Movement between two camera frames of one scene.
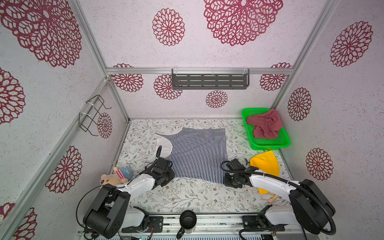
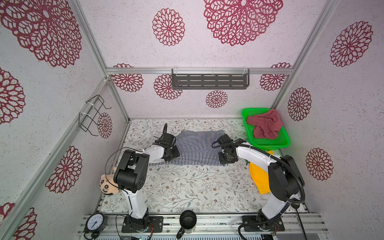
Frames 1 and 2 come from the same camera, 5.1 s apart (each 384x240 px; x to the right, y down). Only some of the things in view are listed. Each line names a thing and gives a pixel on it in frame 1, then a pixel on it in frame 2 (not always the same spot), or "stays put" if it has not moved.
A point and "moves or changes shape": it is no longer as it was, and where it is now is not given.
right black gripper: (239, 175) to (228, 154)
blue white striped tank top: (198, 154) moves or changes shape
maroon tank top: (267, 125) stays put
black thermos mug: (188, 221) stays put
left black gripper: (172, 174) to (177, 153)
